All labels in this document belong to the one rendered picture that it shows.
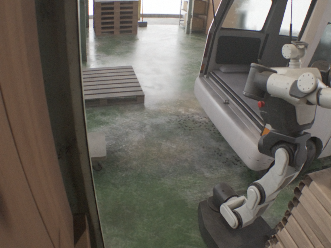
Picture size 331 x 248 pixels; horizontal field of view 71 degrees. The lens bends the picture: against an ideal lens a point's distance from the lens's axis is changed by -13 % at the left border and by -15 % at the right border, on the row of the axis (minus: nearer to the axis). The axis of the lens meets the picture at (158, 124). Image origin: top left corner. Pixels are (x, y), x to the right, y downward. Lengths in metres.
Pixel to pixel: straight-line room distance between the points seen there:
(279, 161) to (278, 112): 0.25
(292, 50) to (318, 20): 0.74
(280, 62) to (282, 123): 2.44
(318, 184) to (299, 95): 0.35
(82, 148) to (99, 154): 1.90
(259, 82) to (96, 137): 1.84
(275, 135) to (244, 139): 0.90
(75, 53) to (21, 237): 0.28
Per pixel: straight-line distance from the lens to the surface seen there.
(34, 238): 0.29
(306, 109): 1.29
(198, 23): 7.84
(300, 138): 1.33
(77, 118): 0.47
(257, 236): 2.01
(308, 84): 0.98
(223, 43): 3.11
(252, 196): 1.60
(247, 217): 1.79
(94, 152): 2.44
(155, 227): 2.10
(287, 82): 1.05
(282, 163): 1.36
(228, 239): 1.93
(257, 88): 1.15
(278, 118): 1.29
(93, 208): 0.63
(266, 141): 1.44
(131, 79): 3.98
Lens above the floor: 1.73
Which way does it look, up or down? 33 degrees down
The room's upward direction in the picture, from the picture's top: 4 degrees clockwise
